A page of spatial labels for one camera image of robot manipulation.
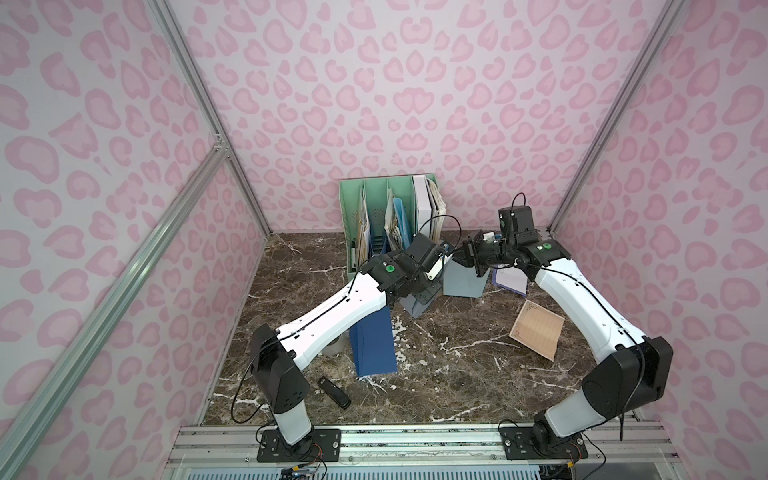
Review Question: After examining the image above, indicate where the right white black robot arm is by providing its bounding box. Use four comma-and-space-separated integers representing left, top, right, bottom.
455, 205, 673, 450

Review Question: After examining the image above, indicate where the dark blue envelope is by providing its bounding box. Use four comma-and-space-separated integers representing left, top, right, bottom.
349, 306, 397, 377

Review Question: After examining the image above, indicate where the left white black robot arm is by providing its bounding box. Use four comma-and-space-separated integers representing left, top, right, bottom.
249, 233, 454, 447

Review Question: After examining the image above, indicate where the green file organizer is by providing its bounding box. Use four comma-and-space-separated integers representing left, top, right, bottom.
339, 173, 437, 280

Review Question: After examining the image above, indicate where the stack of papers right slot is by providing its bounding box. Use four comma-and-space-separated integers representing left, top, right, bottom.
427, 178, 447, 239

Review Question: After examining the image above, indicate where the cream lined letter paper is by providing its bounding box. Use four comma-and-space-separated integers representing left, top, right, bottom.
509, 300, 565, 361

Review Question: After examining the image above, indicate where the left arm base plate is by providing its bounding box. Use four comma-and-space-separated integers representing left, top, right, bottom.
257, 428, 342, 463

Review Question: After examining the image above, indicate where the white letter paper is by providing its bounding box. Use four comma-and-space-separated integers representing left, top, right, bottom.
492, 268, 528, 297

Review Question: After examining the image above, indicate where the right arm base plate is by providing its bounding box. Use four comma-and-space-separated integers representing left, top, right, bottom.
498, 424, 589, 462

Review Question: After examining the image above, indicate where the white folder in organizer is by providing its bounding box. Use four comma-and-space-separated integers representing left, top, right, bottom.
413, 175, 432, 237

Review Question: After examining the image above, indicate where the light teal envelope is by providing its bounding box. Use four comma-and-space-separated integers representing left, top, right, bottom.
443, 260, 490, 298

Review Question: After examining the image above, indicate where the small black device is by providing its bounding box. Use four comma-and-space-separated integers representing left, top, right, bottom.
318, 376, 352, 410

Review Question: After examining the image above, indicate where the aluminium front rail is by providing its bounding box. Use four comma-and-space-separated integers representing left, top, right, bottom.
165, 421, 681, 473

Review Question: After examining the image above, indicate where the clear tape roll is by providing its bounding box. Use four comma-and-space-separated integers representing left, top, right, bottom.
323, 332, 349, 356

